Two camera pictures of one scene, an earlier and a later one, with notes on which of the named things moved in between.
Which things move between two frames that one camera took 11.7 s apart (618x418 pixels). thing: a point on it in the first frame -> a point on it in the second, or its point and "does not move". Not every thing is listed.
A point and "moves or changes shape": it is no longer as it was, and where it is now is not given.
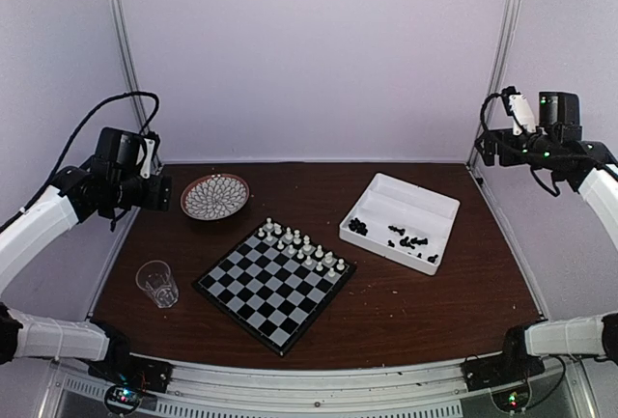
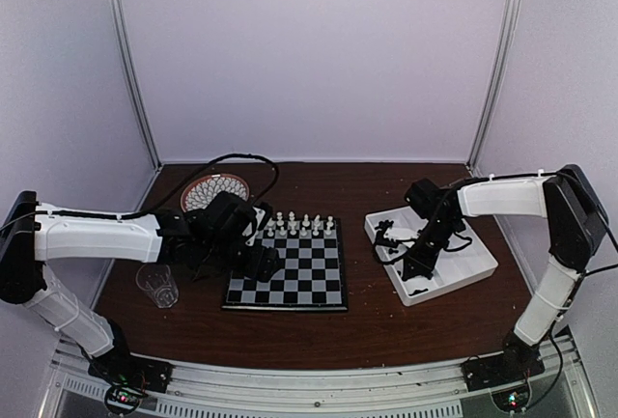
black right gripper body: x=509 y=155 -> x=439 y=234
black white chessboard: x=275 y=285 moves or changes shape
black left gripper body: x=154 y=199 -> x=221 y=255
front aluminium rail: x=211 y=390 does not move
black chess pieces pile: x=356 y=226 -> x=381 y=228
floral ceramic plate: x=215 y=197 does not move
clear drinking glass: x=154 y=278 does not move
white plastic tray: x=402 y=222 moves or changes shape
